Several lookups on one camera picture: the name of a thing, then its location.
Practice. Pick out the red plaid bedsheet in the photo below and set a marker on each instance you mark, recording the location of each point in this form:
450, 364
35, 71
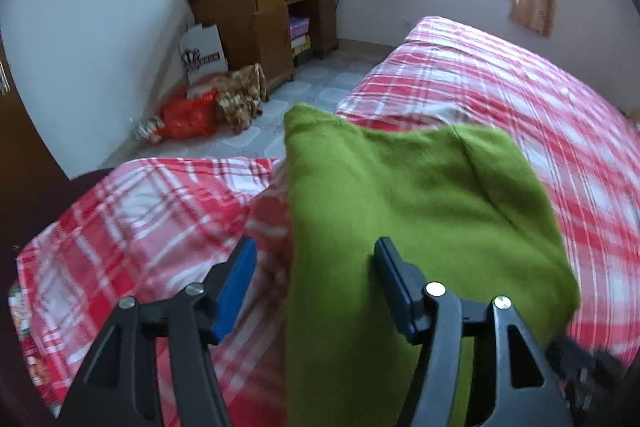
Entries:
525, 107

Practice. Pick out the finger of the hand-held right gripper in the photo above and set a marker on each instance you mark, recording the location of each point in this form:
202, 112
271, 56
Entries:
570, 357

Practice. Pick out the green sweater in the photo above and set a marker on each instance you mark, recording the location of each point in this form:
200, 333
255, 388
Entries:
400, 197

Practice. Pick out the small printed packet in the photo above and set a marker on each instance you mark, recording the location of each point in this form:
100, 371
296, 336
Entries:
150, 131

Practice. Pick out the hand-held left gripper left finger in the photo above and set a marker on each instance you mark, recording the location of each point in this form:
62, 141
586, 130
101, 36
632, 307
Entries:
235, 287

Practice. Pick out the stack of boxes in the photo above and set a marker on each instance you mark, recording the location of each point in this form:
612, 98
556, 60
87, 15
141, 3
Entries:
299, 36

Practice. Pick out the brown wooden door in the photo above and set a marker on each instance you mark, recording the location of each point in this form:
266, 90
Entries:
25, 132

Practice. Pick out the white paper bag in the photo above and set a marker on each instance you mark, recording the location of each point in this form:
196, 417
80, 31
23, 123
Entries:
202, 54

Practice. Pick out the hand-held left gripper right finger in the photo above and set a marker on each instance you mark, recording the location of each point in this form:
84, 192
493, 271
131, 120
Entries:
397, 287

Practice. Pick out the brown wooden desk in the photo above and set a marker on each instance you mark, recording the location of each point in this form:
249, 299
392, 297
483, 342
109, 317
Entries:
250, 27

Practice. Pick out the red plastic bag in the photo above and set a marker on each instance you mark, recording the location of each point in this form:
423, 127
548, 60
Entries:
187, 114

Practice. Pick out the brown patterned bag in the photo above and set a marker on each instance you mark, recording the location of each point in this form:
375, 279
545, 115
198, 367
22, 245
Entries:
242, 99

